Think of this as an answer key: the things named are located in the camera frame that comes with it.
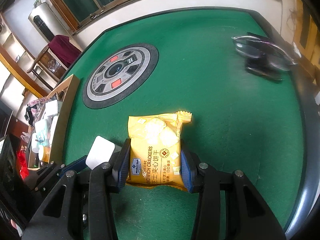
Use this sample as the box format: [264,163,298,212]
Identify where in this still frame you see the white power adapter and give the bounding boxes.
[85,136,116,170]

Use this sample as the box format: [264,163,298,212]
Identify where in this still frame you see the yellow cracker packet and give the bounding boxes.
[126,111,192,191]

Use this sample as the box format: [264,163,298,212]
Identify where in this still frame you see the teal white box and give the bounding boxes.
[31,119,49,153]

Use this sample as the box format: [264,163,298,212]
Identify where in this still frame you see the wooden tray box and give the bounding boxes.
[28,75,80,169]

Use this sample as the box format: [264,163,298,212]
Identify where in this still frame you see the pile of colourful clothes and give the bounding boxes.
[24,97,48,127]

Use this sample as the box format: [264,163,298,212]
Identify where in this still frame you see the round grey table control panel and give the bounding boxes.
[82,43,159,109]

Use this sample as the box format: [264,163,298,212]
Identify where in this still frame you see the wooden chair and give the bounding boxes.
[27,45,67,90]

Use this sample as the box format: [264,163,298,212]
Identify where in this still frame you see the maroon cloth on chair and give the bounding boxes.
[48,35,81,68]

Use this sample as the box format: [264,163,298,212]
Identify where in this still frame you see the black framed eyeglasses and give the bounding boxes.
[232,35,298,72]

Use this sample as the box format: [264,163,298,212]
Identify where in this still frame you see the white standing air conditioner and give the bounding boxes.
[28,2,69,43]

